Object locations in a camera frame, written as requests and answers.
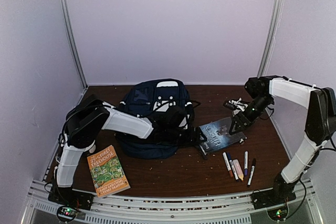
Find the front aluminium rail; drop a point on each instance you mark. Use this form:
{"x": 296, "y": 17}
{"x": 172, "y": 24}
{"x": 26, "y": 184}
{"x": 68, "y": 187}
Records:
{"x": 228, "y": 208}

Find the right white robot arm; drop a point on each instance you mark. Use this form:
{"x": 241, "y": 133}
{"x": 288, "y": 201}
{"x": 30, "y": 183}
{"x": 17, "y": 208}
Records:
{"x": 317, "y": 122}

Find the navy blue student backpack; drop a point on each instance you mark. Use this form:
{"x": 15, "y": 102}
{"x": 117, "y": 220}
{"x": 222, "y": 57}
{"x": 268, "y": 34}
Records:
{"x": 168, "y": 106}

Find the right aluminium frame post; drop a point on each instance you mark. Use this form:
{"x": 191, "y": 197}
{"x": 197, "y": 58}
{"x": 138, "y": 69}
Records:
{"x": 270, "y": 39}

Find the orange Treehouse paperback book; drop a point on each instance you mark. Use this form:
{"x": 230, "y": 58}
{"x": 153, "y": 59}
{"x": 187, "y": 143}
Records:
{"x": 107, "y": 173}

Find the pink and yellow highlighter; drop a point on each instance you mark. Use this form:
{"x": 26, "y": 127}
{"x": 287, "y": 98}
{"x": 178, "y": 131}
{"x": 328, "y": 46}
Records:
{"x": 238, "y": 169}

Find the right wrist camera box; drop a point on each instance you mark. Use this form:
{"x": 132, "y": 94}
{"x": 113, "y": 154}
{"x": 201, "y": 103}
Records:
{"x": 257, "y": 87}

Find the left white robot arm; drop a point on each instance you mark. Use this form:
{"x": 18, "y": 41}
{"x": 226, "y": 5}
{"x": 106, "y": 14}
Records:
{"x": 78, "y": 134}

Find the left aluminium frame post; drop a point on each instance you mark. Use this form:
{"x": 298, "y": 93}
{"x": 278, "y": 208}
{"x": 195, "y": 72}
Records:
{"x": 72, "y": 43}

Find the purple capped white marker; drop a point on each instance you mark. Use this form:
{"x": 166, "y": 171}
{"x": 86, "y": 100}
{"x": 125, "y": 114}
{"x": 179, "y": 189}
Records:
{"x": 245, "y": 163}

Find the blue capped white marker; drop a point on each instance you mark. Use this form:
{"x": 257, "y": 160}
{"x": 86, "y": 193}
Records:
{"x": 232, "y": 166}

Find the brown capped white marker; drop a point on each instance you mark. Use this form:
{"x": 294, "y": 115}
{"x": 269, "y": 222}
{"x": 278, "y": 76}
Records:
{"x": 227, "y": 164}

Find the aluminium frame post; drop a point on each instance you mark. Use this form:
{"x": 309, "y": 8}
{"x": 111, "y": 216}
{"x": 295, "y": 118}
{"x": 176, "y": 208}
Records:
{"x": 270, "y": 39}
{"x": 72, "y": 43}

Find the dark blue Wuthering Heights book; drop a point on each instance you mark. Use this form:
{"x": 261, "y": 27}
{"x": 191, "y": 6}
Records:
{"x": 218, "y": 137}

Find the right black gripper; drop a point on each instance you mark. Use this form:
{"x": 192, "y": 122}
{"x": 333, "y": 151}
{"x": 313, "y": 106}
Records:
{"x": 241, "y": 122}

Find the black marker pen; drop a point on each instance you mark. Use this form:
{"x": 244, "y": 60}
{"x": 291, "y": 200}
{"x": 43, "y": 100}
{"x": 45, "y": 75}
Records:
{"x": 251, "y": 172}

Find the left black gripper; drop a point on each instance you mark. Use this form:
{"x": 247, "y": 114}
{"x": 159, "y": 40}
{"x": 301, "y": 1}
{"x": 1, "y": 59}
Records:
{"x": 190, "y": 139}

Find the white cup with black base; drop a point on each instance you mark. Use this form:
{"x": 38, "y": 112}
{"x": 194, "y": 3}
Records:
{"x": 92, "y": 149}

